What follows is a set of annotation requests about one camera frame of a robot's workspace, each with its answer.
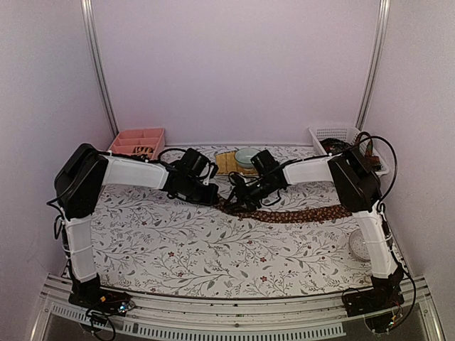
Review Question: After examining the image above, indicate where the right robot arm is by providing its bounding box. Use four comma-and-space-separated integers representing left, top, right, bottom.
224, 146, 407, 310

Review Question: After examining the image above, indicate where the rolled black patterned tie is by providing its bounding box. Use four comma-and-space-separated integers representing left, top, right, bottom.
132, 146, 154, 159

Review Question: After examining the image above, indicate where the aluminium left corner post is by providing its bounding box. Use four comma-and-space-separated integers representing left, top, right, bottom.
80, 0, 119, 137

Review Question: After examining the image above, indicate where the aluminium corner post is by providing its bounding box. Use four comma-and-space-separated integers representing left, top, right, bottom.
355, 0, 391, 130
80, 0, 119, 137

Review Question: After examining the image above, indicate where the aluminium front rail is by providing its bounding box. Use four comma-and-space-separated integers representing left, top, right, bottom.
31, 276, 449, 340

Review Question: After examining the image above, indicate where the pink divided organizer tray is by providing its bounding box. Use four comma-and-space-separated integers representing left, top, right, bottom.
109, 128, 165, 159

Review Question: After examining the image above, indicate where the white plastic basket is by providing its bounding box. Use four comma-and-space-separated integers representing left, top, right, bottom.
309, 126, 390, 177

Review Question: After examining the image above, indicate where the light green ceramic bowl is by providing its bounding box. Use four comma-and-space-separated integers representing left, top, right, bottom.
234, 148, 259, 169

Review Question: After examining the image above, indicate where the patterned glass bowl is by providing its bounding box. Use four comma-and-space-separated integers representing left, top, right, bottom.
348, 229, 370, 262

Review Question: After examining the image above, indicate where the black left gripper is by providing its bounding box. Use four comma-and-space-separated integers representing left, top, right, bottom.
182, 176, 219, 206

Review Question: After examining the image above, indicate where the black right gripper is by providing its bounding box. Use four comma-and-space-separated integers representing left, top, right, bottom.
225, 176, 280, 212

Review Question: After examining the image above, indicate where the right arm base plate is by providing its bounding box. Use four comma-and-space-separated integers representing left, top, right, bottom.
341, 286, 405, 317

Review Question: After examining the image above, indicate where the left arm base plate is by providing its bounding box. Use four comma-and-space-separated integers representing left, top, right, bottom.
68, 289, 136, 316

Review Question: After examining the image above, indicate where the brown floral tie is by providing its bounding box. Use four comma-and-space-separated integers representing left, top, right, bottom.
213, 196, 353, 224

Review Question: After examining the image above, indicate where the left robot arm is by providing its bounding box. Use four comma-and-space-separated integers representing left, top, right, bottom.
46, 144, 218, 308

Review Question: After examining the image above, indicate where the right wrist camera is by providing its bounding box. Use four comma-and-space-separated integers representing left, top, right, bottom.
228, 171, 247, 187

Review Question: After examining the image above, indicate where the aluminium right corner post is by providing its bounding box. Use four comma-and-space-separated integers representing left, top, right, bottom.
355, 0, 391, 130

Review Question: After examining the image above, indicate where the bamboo mat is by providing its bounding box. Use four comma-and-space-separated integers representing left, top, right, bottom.
215, 151, 257, 176

